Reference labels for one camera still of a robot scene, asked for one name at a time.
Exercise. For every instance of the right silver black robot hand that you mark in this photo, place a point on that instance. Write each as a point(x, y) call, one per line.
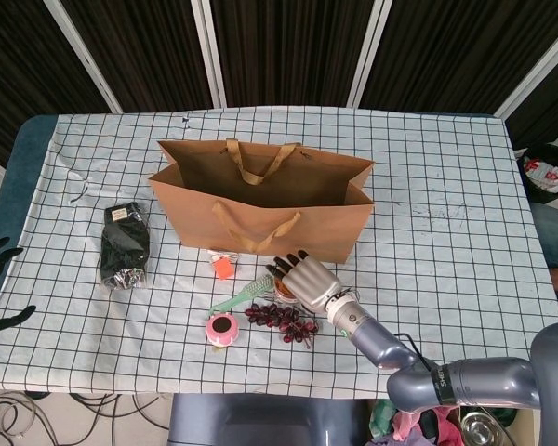
point(314, 283)

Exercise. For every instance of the clear cup orange snack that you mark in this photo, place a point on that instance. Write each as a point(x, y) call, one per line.
point(283, 292)

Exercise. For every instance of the purple grape bunch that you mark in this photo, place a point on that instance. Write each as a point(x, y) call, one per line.
point(283, 320)

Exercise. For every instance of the pink toy cake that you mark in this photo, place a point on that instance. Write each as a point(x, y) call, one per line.
point(222, 327)

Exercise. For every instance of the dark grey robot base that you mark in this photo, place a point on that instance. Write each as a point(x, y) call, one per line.
point(269, 423)

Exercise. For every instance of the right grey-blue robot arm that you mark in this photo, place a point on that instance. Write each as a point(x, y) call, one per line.
point(483, 376)

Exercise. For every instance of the brown paper bag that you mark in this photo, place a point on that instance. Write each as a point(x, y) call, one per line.
point(316, 232)

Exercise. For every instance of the green scrubbing brush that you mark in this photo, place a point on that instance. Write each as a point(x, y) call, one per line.
point(256, 287)

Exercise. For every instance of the orange cube charger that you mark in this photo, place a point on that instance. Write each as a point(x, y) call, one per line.
point(223, 269)

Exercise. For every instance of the black socks in plastic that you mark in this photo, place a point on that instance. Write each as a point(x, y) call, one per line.
point(123, 246)

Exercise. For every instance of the blue checkered tablecloth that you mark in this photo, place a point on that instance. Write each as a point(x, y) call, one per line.
point(167, 367)

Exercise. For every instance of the dark slatted partition panel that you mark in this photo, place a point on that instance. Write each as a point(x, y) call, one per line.
point(135, 56)
point(446, 51)
point(548, 102)
point(288, 51)
point(18, 69)

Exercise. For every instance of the colourful clothes pile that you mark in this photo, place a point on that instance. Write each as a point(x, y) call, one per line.
point(442, 429)

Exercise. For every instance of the metal bowl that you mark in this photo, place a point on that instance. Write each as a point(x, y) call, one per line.
point(481, 429)

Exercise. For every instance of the green cloth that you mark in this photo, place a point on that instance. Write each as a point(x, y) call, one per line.
point(504, 415)

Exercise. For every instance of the bystander blue jeans leg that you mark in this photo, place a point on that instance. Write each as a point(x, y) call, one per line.
point(555, 237)

